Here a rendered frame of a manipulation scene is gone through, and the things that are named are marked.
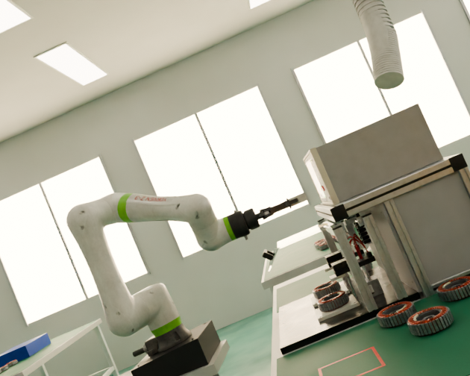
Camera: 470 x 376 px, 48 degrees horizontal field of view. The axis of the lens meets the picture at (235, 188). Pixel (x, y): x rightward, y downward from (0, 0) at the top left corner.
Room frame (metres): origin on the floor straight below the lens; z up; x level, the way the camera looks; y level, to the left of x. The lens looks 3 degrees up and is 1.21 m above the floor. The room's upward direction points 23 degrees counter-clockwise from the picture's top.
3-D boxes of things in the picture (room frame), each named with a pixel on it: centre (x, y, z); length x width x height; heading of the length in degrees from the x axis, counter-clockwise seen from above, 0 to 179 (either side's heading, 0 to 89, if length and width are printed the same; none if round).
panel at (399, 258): (2.00, -0.42, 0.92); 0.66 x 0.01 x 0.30; 176
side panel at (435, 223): (1.66, -0.55, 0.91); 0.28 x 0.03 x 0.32; 86
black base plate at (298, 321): (2.01, -0.18, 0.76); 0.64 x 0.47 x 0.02; 176
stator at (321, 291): (2.13, -0.18, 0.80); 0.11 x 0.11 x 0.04
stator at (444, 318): (1.38, -0.32, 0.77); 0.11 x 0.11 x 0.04
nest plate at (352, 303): (1.89, -0.16, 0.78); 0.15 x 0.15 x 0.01; 86
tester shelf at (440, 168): (1.99, -0.49, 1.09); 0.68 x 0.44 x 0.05; 176
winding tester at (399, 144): (1.98, -0.49, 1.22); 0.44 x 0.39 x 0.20; 176
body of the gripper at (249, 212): (1.94, -0.04, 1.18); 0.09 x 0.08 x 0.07; 86
